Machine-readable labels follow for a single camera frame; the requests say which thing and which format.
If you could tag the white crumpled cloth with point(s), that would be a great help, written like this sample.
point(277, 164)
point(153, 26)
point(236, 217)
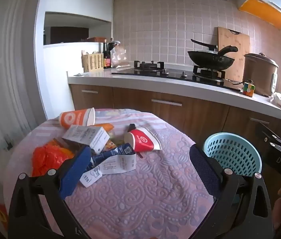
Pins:
point(278, 100)

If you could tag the light blue plastic basket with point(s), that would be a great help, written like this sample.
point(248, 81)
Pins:
point(232, 151)

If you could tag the white carton box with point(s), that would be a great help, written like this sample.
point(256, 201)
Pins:
point(90, 135)

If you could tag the black frying pan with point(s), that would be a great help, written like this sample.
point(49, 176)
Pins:
point(205, 44)

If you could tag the wooden cutting board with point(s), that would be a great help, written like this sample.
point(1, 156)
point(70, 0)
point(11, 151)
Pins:
point(237, 39)

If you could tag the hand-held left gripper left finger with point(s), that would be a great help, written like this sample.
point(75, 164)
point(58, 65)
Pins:
point(73, 173)

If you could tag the black gas stove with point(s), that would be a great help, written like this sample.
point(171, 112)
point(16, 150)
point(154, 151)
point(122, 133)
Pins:
point(170, 74)

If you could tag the white kitchen counter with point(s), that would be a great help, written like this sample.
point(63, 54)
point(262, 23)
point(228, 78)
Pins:
point(130, 81)

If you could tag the black wok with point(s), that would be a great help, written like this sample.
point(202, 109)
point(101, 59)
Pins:
point(210, 59)

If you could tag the soy sauce bottle red label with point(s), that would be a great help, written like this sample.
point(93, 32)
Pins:
point(106, 59)

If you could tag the orange snack packet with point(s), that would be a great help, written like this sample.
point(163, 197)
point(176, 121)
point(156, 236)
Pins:
point(105, 127)

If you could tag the orange plastic bag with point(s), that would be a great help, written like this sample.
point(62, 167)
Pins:
point(47, 158)

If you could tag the clear plastic bag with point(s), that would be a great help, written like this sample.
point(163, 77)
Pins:
point(120, 57)

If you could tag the red paper cup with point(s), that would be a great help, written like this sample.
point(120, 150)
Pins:
point(143, 140)

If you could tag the yellow snack packet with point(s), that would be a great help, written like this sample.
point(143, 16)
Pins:
point(110, 145)

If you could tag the pink patterned blanket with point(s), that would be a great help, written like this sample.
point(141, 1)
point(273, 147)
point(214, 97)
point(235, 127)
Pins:
point(143, 191)

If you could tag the brown electric cooker pot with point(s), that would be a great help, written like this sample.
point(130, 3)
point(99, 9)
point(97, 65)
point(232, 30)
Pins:
point(257, 74)

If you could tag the white paper receipt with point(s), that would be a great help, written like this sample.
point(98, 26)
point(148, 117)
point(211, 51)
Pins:
point(120, 164)

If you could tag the beige utensil holder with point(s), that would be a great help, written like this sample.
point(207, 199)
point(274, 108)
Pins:
point(93, 62)

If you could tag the orange paper cup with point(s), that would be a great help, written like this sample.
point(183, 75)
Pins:
point(73, 118)

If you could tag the orange wall cabinet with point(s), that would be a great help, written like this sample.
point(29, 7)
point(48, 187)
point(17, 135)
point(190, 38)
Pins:
point(267, 11)

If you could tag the colourful puzzle cube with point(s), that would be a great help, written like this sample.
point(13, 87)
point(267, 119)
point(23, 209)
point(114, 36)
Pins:
point(248, 88)

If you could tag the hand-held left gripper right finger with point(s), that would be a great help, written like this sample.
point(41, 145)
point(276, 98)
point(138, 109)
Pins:
point(202, 171)

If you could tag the blue white snack wrapper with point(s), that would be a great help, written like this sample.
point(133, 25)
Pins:
point(105, 157)

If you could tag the wooden kitchen cabinet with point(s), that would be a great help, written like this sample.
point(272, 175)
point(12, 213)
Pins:
point(135, 104)

